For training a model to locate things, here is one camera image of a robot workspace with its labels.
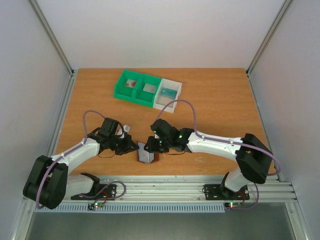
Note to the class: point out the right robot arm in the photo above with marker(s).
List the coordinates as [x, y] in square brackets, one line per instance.
[252, 157]

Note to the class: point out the green bin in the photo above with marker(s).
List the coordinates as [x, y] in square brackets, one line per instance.
[145, 98]
[121, 90]

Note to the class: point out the left frame post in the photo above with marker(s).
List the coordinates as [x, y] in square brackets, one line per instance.
[48, 30]

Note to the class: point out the teal vip card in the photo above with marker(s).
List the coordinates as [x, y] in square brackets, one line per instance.
[170, 93]

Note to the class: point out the aluminium rail frame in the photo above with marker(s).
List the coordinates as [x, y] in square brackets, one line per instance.
[188, 188]

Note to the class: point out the white floral card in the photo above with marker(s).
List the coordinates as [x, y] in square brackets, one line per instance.
[143, 156]

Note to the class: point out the white vip card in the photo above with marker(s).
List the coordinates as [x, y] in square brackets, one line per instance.
[150, 88]

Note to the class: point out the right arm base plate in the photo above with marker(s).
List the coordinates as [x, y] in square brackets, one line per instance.
[214, 192]

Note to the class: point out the brown leather card holder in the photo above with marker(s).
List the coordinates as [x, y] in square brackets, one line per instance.
[154, 157]

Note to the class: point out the grey slotted cable duct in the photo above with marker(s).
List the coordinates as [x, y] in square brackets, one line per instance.
[134, 208]

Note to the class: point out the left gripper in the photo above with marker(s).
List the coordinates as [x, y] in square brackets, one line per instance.
[128, 146]

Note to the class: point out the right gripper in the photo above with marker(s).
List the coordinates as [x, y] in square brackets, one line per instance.
[155, 144]

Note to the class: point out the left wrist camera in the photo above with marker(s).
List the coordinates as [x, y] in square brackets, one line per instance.
[125, 130]

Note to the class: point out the white bin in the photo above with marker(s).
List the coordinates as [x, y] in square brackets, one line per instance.
[160, 101]

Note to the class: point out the frame post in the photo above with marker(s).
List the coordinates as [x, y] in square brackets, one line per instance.
[48, 30]
[269, 35]

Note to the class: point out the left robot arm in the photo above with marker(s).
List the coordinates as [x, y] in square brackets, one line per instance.
[49, 180]

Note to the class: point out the red patterned card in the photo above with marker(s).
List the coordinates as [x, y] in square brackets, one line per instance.
[130, 83]

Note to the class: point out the left green bin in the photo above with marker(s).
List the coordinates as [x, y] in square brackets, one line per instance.
[121, 90]

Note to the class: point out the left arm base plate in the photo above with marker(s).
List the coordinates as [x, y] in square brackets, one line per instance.
[109, 192]

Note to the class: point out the right frame post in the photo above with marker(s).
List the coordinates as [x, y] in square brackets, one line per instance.
[269, 35]

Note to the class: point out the middle green bin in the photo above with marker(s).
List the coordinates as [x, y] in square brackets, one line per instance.
[145, 98]

